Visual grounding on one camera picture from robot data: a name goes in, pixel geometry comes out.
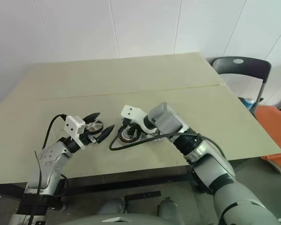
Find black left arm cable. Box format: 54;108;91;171
42;114;67;150

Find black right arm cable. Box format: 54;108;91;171
109;132;227;160

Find thin black wire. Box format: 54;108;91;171
29;150;42;225

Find black floor bracket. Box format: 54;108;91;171
124;190;162;213

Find round motor housing copper windings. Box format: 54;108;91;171
117;124;142;144

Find spoked rotor wheel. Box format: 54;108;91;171
87;119;104;136

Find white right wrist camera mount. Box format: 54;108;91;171
121;105;160;135

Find dark rounded grey shape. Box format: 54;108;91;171
157;197;178;218
99;198;126;215

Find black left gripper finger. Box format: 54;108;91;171
84;112;101;123
96;124;115;144

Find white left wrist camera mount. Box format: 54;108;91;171
64;115;86;150

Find black plastic chair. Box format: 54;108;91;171
212;56;272;115

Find orange box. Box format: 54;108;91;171
254;105;281;176

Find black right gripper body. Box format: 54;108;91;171
122;118;141;132

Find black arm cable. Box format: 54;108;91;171
109;132;227;160
42;114;67;150

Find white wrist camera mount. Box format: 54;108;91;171
64;115;86;150
121;105;160;135

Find black table frame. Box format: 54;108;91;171
0;172;195;196

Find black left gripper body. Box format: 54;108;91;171
81;124;99;145

